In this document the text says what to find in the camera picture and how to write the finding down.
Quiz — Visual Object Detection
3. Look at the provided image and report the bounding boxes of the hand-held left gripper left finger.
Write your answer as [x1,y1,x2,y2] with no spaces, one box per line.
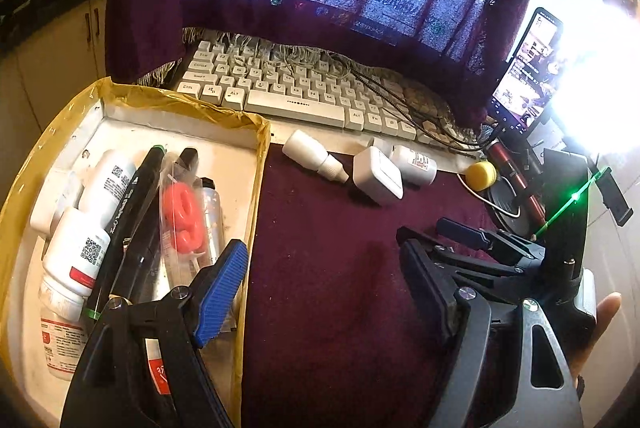
[60,238,250,428]

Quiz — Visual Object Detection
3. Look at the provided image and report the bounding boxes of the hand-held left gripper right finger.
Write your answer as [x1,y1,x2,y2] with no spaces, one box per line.
[397,238,586,428]

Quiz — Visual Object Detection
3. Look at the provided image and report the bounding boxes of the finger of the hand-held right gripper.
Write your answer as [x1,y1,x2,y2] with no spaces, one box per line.
[436,217,546,264]
[396,227,546,294]

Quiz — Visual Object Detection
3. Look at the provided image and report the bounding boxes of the grey squeeze tube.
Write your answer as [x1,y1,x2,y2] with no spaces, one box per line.
[196,177,226,266]

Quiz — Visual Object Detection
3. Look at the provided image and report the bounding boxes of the clear packet with red item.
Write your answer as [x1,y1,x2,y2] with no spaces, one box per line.
[159,153,213,289]

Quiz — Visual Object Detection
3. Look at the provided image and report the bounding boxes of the black marker with yellow ends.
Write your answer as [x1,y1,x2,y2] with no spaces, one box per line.
[107,208,161,304]

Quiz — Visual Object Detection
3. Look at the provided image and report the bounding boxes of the red and white carton box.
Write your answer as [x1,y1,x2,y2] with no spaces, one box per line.
[142,335,173,396]

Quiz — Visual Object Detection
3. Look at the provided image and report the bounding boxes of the black marker with green ends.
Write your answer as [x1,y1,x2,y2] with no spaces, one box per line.
[82,144,167,321]

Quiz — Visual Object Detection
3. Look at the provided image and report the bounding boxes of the white bottle with wide cap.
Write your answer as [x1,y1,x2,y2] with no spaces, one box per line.
[39,207,112,321]

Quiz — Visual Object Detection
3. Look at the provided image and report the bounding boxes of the small white bottle red label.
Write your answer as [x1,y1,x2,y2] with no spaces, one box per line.
[39,315,91,381]

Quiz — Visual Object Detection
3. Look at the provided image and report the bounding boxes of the white tray with yellow tape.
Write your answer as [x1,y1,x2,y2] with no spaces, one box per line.
[0,77,272,428]

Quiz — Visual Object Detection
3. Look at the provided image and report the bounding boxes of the person's right hand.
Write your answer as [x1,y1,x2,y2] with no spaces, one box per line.
[567,292,623,389]

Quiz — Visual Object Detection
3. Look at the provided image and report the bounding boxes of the black round stand base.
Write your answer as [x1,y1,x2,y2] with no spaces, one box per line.
[487,181,541,239]

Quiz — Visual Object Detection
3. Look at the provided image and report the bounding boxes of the yellow foam microphone cover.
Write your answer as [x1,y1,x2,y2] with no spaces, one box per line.
[465,161,499,190]

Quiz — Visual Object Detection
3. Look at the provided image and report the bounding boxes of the black clamp holder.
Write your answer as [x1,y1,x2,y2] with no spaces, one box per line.
[597,168,633,226]

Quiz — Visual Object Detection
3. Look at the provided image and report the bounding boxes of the red and black microphone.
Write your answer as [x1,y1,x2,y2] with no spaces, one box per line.
[485,141,548,219]

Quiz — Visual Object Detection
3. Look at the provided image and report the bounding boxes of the grey labelled bottle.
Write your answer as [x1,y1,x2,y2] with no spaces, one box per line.
[390,145,438,186]

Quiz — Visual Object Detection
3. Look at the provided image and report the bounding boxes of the maroon tablecloth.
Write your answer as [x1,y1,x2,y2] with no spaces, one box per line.
[240,141,551,428]

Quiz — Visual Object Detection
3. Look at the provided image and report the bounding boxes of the bright lamp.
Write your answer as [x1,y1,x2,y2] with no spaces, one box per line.
[550,0,640,159]

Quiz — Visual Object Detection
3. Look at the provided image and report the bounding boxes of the smartphone with lit screen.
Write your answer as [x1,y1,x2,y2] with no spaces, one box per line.
[491,7,564,132]

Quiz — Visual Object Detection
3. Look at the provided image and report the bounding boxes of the white bottle with nozzle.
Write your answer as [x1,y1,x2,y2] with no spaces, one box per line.
[281,129,351,183]

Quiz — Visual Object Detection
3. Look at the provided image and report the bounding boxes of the white keyboard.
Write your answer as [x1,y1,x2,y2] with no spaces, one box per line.
[175,39,476,149]

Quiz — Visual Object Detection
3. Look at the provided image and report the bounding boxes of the beige kitchen counter cabinet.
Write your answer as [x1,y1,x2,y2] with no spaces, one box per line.
[0,0,113,149]

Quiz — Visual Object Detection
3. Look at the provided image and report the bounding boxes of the white cable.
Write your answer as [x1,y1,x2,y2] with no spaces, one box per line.
[457,171,523,219]

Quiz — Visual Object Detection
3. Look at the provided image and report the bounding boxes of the black cable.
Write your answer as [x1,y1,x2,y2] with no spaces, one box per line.
[345,63,496,149]

